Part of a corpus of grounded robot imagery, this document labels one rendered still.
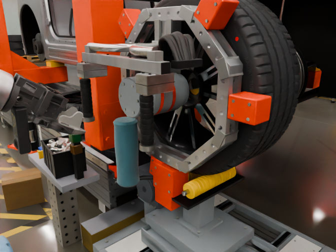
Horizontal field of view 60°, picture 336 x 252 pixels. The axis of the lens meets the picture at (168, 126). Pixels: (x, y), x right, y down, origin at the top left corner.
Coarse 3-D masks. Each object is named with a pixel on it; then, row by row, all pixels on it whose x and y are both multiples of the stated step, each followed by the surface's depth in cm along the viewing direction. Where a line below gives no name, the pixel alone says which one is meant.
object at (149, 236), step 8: (144, 232) 135; (152, 232) 137; (144, 240) 137; (152, 240) 131; (160, 240) 132; (168, 240) 131; (248, 240) 129; (256, 240) 131; (264, 240) 128; (152, 248) 133; (160, 248) 127; (168, 248) 127; (176, 248) 127; (240, 248) 126; (248, 248) 124; (256, 248) 122; (264, 248) 127; (272, 248) 126
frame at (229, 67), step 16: (144, 16) 99; (160, 16) 94; (176, 16) 88; (192, 16) 83; (144, 32) 109; (208, 32) 81; (208, 48) 82; (224, 48) 83; (224, 64) 78; (240, 64) 80; (224, 80) 82; (240, 80) 82; (224, 96) 81; (224, 112) 82; (224, 128) 83; (160, 144) 115; (208, 144) 89; (224, 144) 85; (160, 160) 110; (176, 160) 103; (192, 160) 96
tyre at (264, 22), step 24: (168, 0) 101; (192, 0) 93; (240, 0) 91; (240, 24) 82; (264, 24) 87; (240, 48) 83; (264, 48) 82; (288, 48) 92; (264, 72) 81; (288, 72) 89; (288, 96) 91; (288, 120) 98; (168, 144) 119; (240, 144) 91; (264, 144) 97; (216, 168) 100
